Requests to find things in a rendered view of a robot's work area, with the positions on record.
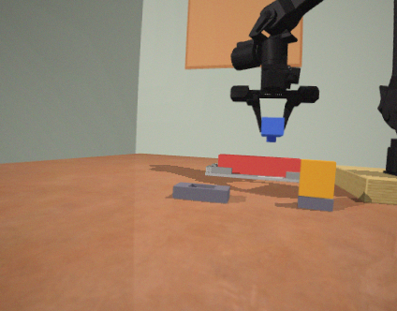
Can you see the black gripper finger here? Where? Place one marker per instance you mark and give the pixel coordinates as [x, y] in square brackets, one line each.
[255, 104]
[289, 106]

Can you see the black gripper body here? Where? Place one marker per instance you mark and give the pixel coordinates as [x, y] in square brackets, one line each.
[307, 94]

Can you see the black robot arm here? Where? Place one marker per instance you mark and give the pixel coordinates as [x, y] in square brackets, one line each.
[278, 19]

